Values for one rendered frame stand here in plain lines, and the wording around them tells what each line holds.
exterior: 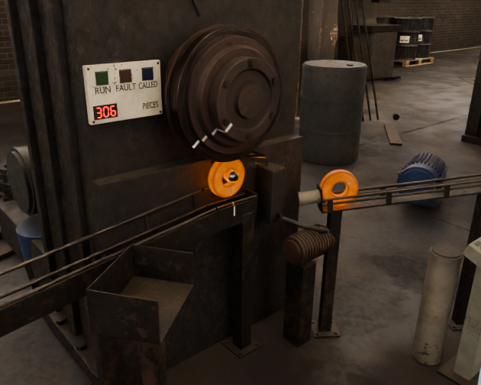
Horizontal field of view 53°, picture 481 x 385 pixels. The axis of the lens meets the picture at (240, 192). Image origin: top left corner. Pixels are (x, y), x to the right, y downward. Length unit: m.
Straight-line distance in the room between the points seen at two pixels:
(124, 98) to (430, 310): 1.44
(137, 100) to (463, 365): 1.64
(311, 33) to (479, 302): 4.57
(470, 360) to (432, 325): 0.19
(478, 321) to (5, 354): 1.95
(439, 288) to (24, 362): 1.73
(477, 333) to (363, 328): 0.53
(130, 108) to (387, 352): 1.50
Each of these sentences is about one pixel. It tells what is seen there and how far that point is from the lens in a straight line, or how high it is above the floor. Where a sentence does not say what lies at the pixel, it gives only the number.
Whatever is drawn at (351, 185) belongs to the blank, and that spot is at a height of 0.73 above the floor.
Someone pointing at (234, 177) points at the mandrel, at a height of 0.82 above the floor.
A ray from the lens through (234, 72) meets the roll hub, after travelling 1.60.
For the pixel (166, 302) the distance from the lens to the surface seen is 1.49.
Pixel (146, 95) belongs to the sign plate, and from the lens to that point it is 1.68.
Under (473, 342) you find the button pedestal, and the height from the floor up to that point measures 0.19.
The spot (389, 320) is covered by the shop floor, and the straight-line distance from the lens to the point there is 2.52.
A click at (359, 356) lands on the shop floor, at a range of 2.28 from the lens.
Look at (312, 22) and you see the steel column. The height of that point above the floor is 1.16.
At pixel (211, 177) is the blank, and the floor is 0.82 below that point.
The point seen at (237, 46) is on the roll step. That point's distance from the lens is 1.67.
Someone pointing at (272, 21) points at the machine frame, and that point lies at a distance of 2.02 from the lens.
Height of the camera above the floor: 1.44
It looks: 22 degrees down
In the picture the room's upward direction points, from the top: 1 degrees clockwise
